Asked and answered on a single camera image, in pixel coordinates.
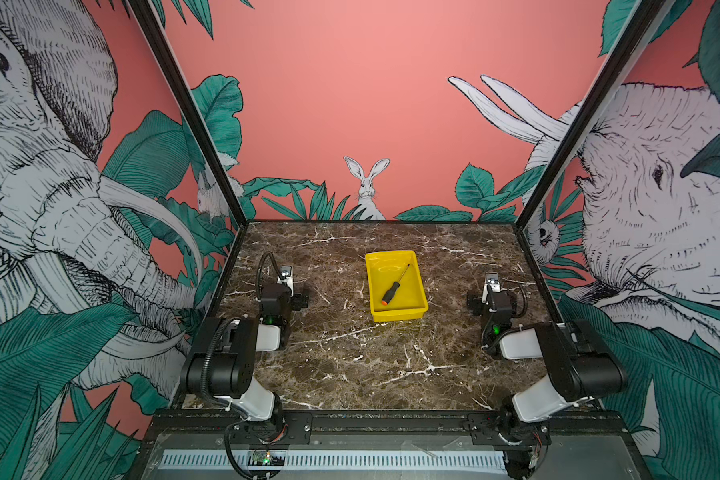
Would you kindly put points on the yellow plastic bin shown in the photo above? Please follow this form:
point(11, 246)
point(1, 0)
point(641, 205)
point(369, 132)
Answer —
point(410, 302)

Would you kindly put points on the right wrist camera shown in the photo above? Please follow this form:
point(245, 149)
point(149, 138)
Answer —
point(491, 287)

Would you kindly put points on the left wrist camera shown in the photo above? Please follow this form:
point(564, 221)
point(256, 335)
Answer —
point(286, 278)

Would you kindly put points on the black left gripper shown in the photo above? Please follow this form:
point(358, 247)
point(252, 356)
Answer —
point(297, 300)

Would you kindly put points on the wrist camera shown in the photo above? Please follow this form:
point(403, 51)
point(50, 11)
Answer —
point(491, 287)
point(286, 278)

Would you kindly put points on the black corner frame post left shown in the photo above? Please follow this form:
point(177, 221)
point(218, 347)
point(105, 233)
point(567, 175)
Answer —
point(153, 33)

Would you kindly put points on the black orange handled screwdriver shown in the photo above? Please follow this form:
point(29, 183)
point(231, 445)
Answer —
point(391, 292)

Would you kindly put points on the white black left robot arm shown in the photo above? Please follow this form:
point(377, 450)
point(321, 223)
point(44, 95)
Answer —
point(221, 363)

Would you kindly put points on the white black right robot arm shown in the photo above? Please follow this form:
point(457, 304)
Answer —
point(580, 367)

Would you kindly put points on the black front mounting rail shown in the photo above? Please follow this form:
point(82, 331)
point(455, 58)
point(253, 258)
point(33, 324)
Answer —
point(299, 427)

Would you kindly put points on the black corner frame post right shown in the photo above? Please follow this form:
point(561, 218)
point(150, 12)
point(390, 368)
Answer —
point(644, 20)

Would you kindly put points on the black corner frame post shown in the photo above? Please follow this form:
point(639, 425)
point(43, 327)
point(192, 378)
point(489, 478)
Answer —
point(644, 20)
point(153, 33)

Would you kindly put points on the white perforated vent strip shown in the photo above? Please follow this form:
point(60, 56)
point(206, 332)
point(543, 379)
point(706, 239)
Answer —
point(334, 460)

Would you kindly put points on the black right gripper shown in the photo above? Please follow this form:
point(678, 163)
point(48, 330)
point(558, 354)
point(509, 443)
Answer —
point(475, 301)

